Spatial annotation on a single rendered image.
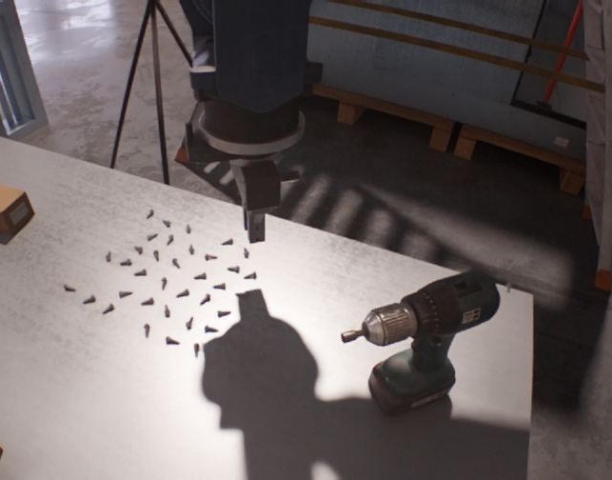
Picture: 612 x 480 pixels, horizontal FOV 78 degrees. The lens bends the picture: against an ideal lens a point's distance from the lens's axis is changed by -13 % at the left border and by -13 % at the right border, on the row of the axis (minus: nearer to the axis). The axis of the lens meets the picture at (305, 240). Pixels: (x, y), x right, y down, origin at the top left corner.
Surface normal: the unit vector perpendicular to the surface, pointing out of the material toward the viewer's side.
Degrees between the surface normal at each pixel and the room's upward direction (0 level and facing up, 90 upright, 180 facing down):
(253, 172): 0
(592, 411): 0
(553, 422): 0
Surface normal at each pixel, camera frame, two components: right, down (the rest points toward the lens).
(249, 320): 0.06, -0.73
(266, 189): 0.32, 0.66
